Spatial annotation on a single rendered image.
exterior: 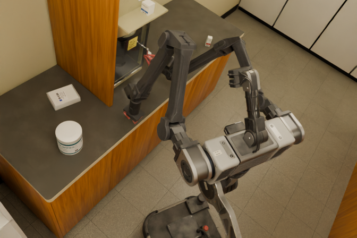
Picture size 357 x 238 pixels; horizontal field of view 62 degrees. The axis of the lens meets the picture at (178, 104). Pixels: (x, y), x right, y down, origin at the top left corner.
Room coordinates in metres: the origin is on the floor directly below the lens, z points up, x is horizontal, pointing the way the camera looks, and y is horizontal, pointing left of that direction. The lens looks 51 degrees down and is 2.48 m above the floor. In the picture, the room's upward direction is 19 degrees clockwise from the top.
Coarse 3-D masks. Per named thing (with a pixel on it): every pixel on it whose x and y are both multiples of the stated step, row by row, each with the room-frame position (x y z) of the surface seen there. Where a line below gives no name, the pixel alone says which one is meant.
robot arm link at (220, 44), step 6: (216, 42) 1.32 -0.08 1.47; (222, 42) 1.31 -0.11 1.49; (216, 48) 1.29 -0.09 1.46; (204, 54) 1.31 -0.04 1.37; (210, 54) 1.30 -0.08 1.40; (216, 54) 1.29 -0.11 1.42; (222, 54) 1.31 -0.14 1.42; (192, 60) 1.30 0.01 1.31; (198, 60) 1.29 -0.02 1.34; (204, 60) 1.28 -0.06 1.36; (210, 60) 1.29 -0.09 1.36; (192, 66) 1.27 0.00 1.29; (198, 66) 1.28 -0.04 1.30; (168, 78) 1.24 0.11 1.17
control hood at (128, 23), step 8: (152, 0) 1.44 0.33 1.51; (136, 8) 1.32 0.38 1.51; (160, 8) 1.39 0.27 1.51; (128, 16) 1.23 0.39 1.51; (136, 16) 1.25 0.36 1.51; (144, 16) 1.28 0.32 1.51; (152, 16) 1.30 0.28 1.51; (120, 24) 1.15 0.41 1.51; (128, 24) 1.17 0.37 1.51; (136, 24) 1.19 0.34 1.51; (144, 24) 1.22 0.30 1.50; (120, 32) 1.13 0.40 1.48; (128, 32) 1.12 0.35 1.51
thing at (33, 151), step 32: (192, 0) 2.50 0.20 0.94; (160, 32) 1.90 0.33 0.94; (192, 32) 2.04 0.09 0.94; (224, 32) 2.19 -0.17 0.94; (0, 96) 0.86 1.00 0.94; (32, 96) 0.94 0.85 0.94; (160, 96) 1.27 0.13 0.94; (0, 128) 0.68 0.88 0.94; (32, 128) 0.74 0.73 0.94; (96, 128) 0.88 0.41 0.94; (128, 128) 0.95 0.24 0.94; (32, 160) 0.57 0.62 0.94; (64, 160) 0.63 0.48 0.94; (96, 160) 0.69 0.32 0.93
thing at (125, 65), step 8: (136, 32) 1.33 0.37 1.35; (144, 32) 1.40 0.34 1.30; (120, 40) 1.21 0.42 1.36; (128, 40) 1.27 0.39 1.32; (144, 40) 1.41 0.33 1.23; (120, 48) 1.21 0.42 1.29; (136, 48) 1.35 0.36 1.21; (120, 56) 1.22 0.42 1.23; (128, 56) 1.28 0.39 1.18; (136, 56) 1.36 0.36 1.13; (120, 64) 1.22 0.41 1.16; (128, 64) 1.29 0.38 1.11; (136, 64) 1.37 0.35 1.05; (120, 72) 1.23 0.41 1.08; (128, 72) 1.30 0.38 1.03; (120, 80) 1.23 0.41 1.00
